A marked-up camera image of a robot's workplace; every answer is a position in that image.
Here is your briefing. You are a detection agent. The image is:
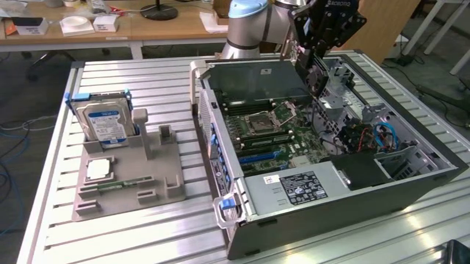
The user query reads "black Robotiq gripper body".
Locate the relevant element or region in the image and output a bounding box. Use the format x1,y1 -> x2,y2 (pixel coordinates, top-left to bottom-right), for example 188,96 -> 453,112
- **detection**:
307,0 -> 361,47

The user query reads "black graphics card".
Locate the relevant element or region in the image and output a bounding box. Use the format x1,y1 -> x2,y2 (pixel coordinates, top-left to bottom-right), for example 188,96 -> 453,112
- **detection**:
279,35 -> 331,97

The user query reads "wooden cabinet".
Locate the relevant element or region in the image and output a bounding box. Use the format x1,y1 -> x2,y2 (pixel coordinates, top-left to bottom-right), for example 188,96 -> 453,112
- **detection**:
330,0 -> 422,60

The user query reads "black power adapter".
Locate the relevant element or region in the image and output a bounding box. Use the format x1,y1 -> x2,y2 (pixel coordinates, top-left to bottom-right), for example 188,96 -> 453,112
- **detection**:
394,54 -> 417,67

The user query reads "white paper stack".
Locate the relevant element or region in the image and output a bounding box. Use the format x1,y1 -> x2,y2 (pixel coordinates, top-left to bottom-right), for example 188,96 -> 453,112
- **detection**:
198,11 -> 231,34

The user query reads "silver metal drive cage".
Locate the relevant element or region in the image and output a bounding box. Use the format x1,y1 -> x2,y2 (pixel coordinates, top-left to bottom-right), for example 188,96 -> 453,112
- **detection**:
311,65 -> 370,144

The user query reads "open socket cover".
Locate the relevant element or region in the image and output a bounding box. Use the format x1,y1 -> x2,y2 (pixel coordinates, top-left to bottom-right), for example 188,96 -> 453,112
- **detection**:
271,101 -> 298,127

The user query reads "CPU socket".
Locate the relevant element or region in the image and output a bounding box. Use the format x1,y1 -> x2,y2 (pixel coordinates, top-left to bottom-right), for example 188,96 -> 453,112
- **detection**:
244,112 -> 280,133

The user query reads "dark installed RAM stick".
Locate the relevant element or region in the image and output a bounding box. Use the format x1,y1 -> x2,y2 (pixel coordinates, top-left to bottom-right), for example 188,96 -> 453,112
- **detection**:
238,129 -> 291,141
239,136 -> 294,150

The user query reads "black round lamp base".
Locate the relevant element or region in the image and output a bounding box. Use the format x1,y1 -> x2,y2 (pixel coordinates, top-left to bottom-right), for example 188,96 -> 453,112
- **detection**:
139,0 -> 179,21

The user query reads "wooden desk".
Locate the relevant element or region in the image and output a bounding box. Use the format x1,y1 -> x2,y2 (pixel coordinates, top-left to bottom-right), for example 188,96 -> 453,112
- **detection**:
0,0 -> 333,60

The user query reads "green motherboard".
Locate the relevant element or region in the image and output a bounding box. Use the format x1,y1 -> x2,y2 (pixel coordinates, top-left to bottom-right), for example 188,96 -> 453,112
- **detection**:
216,90 -> 334,177

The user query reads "blue expansion slot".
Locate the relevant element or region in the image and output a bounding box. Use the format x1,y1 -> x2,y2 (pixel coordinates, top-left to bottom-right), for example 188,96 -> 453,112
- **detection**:
238,151 -> 282,166

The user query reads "grey disk bay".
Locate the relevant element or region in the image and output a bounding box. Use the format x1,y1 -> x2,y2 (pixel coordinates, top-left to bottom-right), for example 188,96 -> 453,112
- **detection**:
373,144 -> 441,182

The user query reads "small white labelled box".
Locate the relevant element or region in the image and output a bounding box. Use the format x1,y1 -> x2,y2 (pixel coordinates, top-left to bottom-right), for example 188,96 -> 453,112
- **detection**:
92,14 -> 120,33

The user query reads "grey power supply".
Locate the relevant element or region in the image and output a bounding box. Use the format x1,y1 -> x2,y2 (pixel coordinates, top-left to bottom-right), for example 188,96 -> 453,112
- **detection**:
243,161 -> 354,217

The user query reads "white round container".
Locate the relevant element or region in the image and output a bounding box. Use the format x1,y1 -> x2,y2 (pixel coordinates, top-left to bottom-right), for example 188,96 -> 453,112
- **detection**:
59,15 -> 96,37

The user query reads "hard disk in blue carrier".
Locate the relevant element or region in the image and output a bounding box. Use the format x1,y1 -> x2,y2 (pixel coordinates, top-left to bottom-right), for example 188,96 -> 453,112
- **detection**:
64,89 -> 135,150

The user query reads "open black PC case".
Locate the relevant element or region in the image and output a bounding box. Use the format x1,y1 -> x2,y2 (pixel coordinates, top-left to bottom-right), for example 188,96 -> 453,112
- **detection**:
188,53 -> 470,261

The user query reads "black office chair base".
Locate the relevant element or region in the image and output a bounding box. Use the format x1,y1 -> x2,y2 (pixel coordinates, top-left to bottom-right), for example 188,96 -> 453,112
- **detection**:
20,48 -> 78,81

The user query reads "white box with black lid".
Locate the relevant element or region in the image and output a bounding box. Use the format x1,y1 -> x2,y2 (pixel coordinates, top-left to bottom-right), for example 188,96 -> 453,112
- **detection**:
11,16 -> 49,36

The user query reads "green RAM stick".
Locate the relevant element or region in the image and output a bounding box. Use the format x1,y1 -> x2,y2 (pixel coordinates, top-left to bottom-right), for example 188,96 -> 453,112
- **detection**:
96,177 -> 152,191

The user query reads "silver CPU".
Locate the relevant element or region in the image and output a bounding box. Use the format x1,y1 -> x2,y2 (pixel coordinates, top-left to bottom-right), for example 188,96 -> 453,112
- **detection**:
87,159 -> 112,180

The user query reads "grey parts rack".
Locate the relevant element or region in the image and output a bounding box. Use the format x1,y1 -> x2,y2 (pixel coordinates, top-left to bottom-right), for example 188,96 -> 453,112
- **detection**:
71,108 -> 188,223

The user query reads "black object with dark screen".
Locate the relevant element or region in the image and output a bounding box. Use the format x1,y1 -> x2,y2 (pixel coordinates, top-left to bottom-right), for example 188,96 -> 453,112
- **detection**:
442,239 -> 470,264

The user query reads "white table frame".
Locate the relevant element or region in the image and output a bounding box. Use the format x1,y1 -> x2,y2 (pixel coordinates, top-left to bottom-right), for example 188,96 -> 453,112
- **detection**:
401,0 -> 470,75

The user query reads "blue wire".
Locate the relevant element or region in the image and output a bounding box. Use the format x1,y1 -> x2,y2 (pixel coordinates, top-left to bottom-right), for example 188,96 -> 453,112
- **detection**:
373,122 -> 401,152

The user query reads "red wire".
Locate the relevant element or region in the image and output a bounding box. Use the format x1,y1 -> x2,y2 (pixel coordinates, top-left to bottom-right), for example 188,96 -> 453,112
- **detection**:
358,126 -> 377,151

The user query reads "white floor cable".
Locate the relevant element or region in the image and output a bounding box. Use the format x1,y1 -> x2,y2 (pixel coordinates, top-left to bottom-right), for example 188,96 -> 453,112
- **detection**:
0,114 -> 59,132

